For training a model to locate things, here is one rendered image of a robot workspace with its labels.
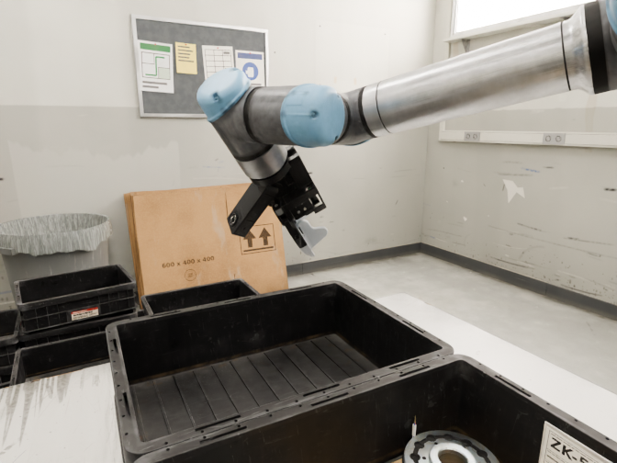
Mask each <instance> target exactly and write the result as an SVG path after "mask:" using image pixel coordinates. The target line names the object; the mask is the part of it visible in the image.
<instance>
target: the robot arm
mask: <svg viewBox="0 0 617 463"><path fill-rule="evenodd" d="M576 89H579V90H582V91H584V92H586V93H588V94H590V95H596V94H601V93H605V92H609V91H612V90H617V0H595V1H592V2H589V3H586V4H585V5H582V6H580V7H579V8H578V10H577V11H576V13H575V14H574V15H573V17H572V18H570V19H569V20H566V21H563V22H560V23H557V24H554V25H552V26H549V27H545V28H540V29H537V30H535V31H532V32H529V33H526V34H523V35H520V36H518V37H515V38H512V39H509V40H504V41H501V42H498V43H495V44H492V45H489V46H487V47H484V48H481V49H478V50H475V51H470V52H468V53H464V54H461V55H458V56H455V57H453V58H450V59H447V60H444V61H441V62H437V63H434V64H431V65H428V66H425V67H421V68H419V69H416V70H413V71H410V72H407V73H403V74H400V75H397V76H394V77H391V78H388V79H386V80H383V81H379V82H376V83H373V84H370V85H367V86H363V87H360V88H357V89H354V90H352V91H349V92H346V93H337V92H336V90H335V89H334V88H333V87H331V86H329V85H316V84H302V85H282V86H252V85H251V80H250V79H248V78H247V76H246V75H245V73H244V72H243V71H242V70H240V69H238V68H234V67H231V68H226V69H223V70H220V71H218V72H216V73H214V74H212V75H211V76H210V77H209V78H208V79H207V80H206V81H205V82H204V83H203V84H202V85H201V86H200V87H199V89H198V91H197V95H196V98H197V102H198V104H199V105H200V106H201V108H202V110H203V111H204V113H205V114H206V116H207V118H208V122H209V123H211V125H212V126H213V127H214V129H215V130H216V132H217V133H218V135H219V136H220V138H221V139H222V140H223V142H224V143H225V145H226V146H227V148H228V149H229V151H230V152H231V154H232V155H233V157H234V159H235V160H236V162H237V163H238V165H239V166H240V168H241V169H242V171H243V172H244V173H245V174H246V176H248V177H249V178H250V179H251V181H252V183H251V184H250V185H249V187H248V188H247V190H246V191H245V193H244V194H243V196H242V197H241V199H240V200H239V202H238V203H237V205H236V206H235V207H234V209H233V210H232V212H231V213H230V215H229V216H228V218H227V221H228V224H229V226H230V232H231V234H233V235H236V236H240V237H243V238H244V237H245V236H246V235H247V233H248V232H249V231H250V229H251V228H252V226H253V225H254V224H255V222H256V221H258V219H259V218H260V216H261V215H262V214H263V212H264V211H265V209H266V208H267V207H268V206H269V207H272V209H273V211H274V213H275V215H276V217H277V218H278V219H279V221H280V223H281V224H282V225H283V227H284V226H286V229H287V230H288V232H289V234H290V235H291V237H292V238H293V240H294V241H295V243H296V244H297V246H298V247H299V248H300V250H301V251H302V252H303V253H304V254H306V255H308V256H311V257H314V256H315V255H314V253H313V252H312V248H313V247H314V246H315V245H316V244H317V243H319V242H320V241H321V240H322V239H323V238H324V237H325V236H326V235H327V234H328V229H327V228H326V227H324V226H320V227H312V226H311V225H310V224H309V222H308V221H307V220H305V218H306V217H307V216H308V215H310V214H311V213H312V212H315V214H316V213H318V212H320V211H322V210H323V209H326V208H327V207H326V205H325V203H324V201H323V199H322V197H321V195H320V192H319V190H318V189H317V188H316V186H315V184H314V183H313V181H312V179H311V177H310V175H309V172H308V170H307V169H306V167H305V165H304V164H303V162H302V160H301V158H300V156H299V154H298V153H297V151H296V149H295V147H294V146H300V147H304V148H316V147H326V146H330V145H344V146H356V145H360V144H362V143H365V142H368V141H370V140H371V139H374V138H377V137H381V136H385V135H388V134H392V133H397V132H401V131H404V130H411V129H415V128H419V127H423V126H427V125H431V124H434V123H438V122H443V121H446V120H450V119H457V118H461V117H465V116H469V115H473V114H476V113H480V112H484V111H489V110H492V109H496V108H500V107H506V106H511V105H515V104H519V103H522V102H526V101H530V100H534V99H538V98H542V97H546V96H552V95H556V94H561V93H565V92H568V91H572V90H576ZM284 145H289V146H287V147H285V146H284ZM316 195H318V196H319V197H320V200H321V202H322V204H320V205H318V206H316V205H317V204H318V203H320V201H319V199H318V198H317V196H316ZM310 201H311V202H310ZM311 203H312V204H311Z"/></svg>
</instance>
